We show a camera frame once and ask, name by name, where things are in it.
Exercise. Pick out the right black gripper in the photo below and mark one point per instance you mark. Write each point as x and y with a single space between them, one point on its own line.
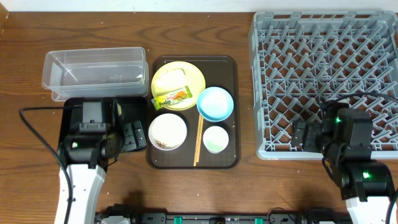
300 128

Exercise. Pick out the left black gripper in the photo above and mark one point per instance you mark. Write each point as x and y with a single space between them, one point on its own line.
131 137

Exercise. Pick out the pink bowl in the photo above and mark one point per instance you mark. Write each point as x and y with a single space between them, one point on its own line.
168 127

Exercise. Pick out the green snack wrapper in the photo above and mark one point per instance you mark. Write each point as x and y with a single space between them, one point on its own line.
172 97

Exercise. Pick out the white cup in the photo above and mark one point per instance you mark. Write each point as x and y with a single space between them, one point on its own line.
215 139

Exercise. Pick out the pile of rice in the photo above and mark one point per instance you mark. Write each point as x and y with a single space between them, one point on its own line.
164 144

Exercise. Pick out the white napkin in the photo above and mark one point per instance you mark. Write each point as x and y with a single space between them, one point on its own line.
170 80

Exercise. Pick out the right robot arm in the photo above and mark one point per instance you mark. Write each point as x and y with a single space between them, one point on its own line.
365 184

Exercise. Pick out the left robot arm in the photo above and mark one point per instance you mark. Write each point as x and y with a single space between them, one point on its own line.
81 180

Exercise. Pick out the grey dishwasher rack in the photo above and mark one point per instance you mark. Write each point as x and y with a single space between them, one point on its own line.
300 59

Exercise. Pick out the black tray bin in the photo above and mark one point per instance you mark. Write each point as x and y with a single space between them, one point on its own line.
78 144

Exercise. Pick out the dark brown serving tray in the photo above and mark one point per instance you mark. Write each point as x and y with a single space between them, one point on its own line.
194 113

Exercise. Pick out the yellow plate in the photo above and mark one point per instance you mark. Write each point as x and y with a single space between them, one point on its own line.
195 81

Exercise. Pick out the clear plastic bin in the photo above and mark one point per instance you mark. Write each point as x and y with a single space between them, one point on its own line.
106 72

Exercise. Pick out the light blue bowl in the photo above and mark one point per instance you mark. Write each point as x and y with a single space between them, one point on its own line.
215 104

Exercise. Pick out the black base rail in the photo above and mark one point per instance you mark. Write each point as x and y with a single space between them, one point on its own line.
119 213

